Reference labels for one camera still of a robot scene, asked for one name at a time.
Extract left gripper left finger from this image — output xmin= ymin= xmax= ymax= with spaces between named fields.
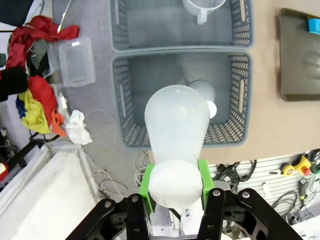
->
xmin=65 ymin=162 xmax=157 ymax=240

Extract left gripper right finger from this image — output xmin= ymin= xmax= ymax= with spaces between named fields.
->
xmin=197 ymin=159 xmax=300 ymax=240

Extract white translucent conical flask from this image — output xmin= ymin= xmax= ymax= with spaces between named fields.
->
xmin=187 ymin=79 xmax=218 ymax=120
xmin=144 ymin=84 xmax=211 ymax=210

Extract yellow tape measure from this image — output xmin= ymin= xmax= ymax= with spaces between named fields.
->
xmin=281 ymin=162 xmax=296 ymax=177

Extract white fabric cover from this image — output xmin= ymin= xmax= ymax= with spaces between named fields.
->
xmin=0 ymin=143 xmax=101 ymax=240

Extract yellow emergency stop button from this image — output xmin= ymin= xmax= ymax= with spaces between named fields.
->
xmin=296 ymin=154 xmax=312 ymax=176

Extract white crumpled cloth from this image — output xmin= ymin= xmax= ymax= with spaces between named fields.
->
xmin=64 ymin=109 xmax=92 ymax=146

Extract yellow crumpled cloth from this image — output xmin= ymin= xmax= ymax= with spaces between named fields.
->
xmin=18 ymin=89 xmax=51 ymax=134

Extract red cloth piece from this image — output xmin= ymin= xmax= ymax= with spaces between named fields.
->
xmin=28 ymin=75 xmax=60 ymax=126

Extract clear plastic lidded box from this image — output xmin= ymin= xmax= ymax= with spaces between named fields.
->
xmin=58 ymin=36 xmax=97 ymax=88

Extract dark brown serving tray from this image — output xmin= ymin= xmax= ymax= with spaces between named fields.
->
xmin=277 ymin=7 xmax=320 ymax=102

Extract black fuzzy cloth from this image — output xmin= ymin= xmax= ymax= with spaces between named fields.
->
xmin=0 ymin=66 xmax=29 ymax=102

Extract grey plastic basket with label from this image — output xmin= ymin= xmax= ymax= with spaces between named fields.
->
xmin=109 ymin=0 xmax=256 ymax=53

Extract clear plastic measuring beaker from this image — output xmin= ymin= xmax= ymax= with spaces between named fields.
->
xmin=181 ymin=0 xmax=227 ymax=26

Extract red crumpled cloth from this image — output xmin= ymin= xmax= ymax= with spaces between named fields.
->
xmin=6 ymin=15 xmax=81 ymax=70

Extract blue test tube rack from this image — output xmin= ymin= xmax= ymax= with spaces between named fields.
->
xmin=307 ymin=17 xmax=320 ymax=34

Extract black cable bundle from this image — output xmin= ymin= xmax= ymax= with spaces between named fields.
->
xmin=214 ymin=159 xmax=258 ymax=186

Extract white cable bundle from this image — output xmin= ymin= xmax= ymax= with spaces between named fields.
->
xmin=134 ymin=149 xmax=156 ymax=186

